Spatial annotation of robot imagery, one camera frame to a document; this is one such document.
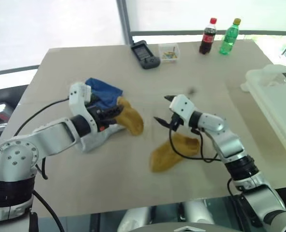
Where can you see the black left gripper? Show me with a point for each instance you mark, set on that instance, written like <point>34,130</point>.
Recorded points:
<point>100,118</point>

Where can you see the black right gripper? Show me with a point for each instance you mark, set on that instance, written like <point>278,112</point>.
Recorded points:
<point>175,123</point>

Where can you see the mustard yellow sock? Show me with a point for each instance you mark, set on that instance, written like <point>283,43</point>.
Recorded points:
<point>164,157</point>
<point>131,119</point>

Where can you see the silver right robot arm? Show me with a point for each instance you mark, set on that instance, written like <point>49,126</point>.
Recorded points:
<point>227,142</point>

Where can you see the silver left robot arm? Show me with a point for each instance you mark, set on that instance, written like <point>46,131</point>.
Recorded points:
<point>48,137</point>

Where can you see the clear box of coloured clips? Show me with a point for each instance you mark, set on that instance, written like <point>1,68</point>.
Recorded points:
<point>169,54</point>

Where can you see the white plastic bin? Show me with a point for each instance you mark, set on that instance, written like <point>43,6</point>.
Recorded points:
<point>273,96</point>

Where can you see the blue cloth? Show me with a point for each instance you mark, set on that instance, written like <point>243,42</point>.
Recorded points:
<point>104,91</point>

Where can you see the light grey sock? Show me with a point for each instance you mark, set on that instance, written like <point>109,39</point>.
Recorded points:
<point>96,141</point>

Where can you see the black handheld phone controller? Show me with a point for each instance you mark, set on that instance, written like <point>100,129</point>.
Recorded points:
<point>142,52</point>

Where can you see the cola bottle with red cap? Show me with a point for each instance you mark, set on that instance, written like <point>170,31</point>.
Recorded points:
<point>206,38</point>

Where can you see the green bottle with yellow cap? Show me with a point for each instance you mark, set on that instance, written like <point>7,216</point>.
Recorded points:
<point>228,39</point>

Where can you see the dark side furniture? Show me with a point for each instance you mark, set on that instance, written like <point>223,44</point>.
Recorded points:
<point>9,94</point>

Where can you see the silver rounded robot leg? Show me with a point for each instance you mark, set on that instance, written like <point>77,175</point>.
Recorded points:
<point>134,218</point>
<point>197,212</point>

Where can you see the red and white device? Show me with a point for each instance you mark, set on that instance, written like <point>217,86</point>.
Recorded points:
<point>3,114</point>

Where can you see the grey robot torso panel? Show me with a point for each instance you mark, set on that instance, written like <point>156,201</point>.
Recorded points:
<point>184,228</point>

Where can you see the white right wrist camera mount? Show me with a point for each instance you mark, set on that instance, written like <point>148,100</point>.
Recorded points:
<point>184,106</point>

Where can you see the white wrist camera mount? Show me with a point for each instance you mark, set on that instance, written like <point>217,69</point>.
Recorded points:
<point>184,106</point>
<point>77,101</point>

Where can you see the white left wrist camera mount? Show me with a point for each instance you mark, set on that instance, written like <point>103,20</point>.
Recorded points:
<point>77,101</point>

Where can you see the long grey window rail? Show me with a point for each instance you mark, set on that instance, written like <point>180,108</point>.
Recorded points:
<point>181,32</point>

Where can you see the grey window frame post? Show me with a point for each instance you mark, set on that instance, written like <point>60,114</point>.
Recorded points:
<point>124,21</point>

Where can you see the short grey window rail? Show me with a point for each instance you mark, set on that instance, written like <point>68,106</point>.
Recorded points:
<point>12,70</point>

